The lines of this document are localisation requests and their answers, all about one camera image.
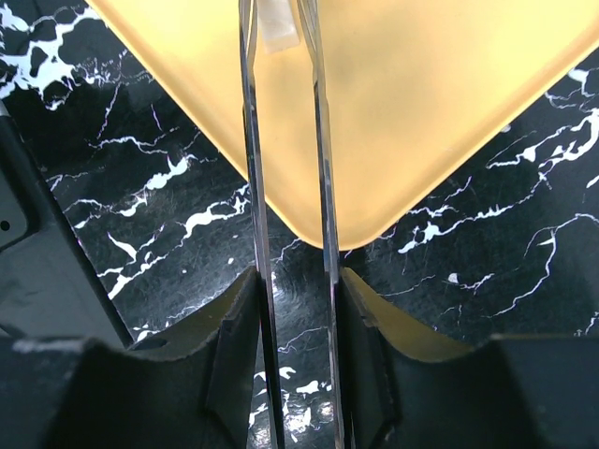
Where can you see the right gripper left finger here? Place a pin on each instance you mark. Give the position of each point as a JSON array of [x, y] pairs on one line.
[[189, 386]]

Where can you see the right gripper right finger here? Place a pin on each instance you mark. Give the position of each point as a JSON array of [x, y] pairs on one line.
[[405, 385]]

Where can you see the white rectangular chocolate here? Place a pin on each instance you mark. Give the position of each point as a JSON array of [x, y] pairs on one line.
[[277, 25]]

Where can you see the metal tongs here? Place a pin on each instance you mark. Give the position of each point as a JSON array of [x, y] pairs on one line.
[[287, 138]]

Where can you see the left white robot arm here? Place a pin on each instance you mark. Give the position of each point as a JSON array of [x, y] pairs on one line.
[[49, 287]]

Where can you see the yellow plastic tray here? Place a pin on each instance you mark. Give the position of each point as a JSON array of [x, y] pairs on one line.
[[415, 88]]

